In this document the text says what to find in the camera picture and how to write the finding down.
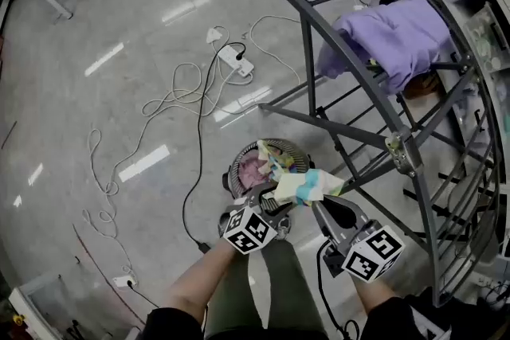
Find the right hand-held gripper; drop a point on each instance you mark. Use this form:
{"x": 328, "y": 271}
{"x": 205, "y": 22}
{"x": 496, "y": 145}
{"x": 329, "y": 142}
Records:
{"x": 370, "y": 255}

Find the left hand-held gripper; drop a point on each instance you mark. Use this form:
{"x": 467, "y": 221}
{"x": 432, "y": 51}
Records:
{"x": 247, "y": 231}

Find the pink clothes garment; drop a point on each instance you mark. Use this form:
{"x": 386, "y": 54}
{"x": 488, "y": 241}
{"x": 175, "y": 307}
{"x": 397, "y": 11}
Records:
{"x": 253, "y": 171}

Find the rainbow striped shirt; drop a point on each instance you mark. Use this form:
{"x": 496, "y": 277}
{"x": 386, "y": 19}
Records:
{"x": 303, "y": 183}

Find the grey metal drying rack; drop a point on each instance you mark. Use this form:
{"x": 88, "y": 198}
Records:
{"x": 404, "y": 159}

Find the purple t-shirt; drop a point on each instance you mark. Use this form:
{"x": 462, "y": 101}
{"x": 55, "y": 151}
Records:
{"x": 398, "y": 36}

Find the person's right forearm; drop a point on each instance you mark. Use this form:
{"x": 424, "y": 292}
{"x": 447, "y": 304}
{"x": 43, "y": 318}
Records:
{"x": 374, "y": 292}

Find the person's left forearm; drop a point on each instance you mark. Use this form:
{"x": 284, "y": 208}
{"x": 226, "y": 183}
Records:
{"x": 199, "y": 278}

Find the person's right shoe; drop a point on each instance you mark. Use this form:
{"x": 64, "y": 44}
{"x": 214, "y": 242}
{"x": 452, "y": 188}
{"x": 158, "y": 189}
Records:
{"x": 283, "y": 229}

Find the grey slatted laundry basket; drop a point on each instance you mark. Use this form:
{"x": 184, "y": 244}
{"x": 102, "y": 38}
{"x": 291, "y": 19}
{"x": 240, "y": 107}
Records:
{"x": 296, "y": 155}

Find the grey chair with black legs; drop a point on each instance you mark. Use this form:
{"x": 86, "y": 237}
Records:
{"x": 488, "y": 247}

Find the person's black shirt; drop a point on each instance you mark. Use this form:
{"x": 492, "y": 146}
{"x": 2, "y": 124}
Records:
{"x": 175, "y": 324}

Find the brown bag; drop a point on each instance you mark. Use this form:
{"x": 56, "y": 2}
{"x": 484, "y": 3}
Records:
{"x": 422, "y": 85}

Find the small white power strip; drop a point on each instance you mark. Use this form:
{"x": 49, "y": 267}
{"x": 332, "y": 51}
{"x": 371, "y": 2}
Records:
{"x": 121, "y": 282}

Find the white plug adapter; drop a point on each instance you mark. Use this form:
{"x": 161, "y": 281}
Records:
{"x": 213, "y": 36}

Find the white low cabinet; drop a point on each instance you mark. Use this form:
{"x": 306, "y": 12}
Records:
{"x": 18, "y": 300}

